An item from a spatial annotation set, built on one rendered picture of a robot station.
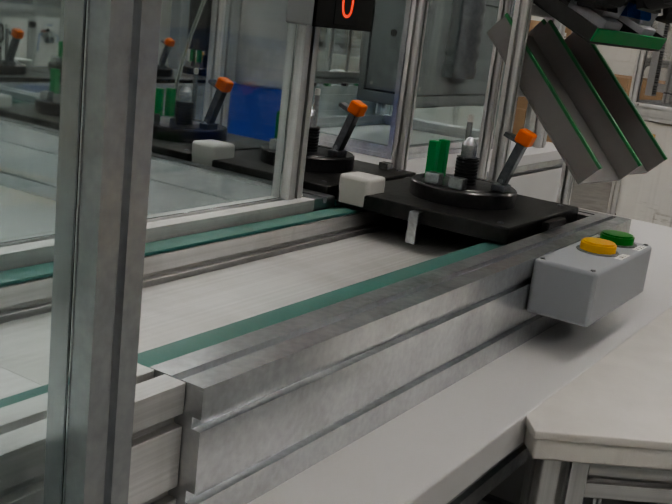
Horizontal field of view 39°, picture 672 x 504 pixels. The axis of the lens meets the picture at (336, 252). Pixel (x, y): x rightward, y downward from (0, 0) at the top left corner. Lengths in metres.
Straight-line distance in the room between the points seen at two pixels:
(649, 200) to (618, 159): 4.07
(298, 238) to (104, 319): 0.68
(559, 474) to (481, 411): 0.10
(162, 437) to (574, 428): 0.41
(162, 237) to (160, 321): 0.17
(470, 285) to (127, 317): 0.49
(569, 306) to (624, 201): 4.64
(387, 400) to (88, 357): 0.39
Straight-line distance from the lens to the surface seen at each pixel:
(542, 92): 1.45
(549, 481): 0.89
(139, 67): 0.43
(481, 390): 0.91
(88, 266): 0.44
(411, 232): 1.15
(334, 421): 0.74
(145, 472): 0.59
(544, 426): 0.86
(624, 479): 0.93
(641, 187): 5.61
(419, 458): 0.76
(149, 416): 0.57
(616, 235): 1.16
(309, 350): 0.67
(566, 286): 1.02
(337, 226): 1.18
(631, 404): 0.96
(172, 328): 0.81
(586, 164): 1.41
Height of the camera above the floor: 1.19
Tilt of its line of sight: 14 degrees down
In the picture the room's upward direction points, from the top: 7 degrees clockwise
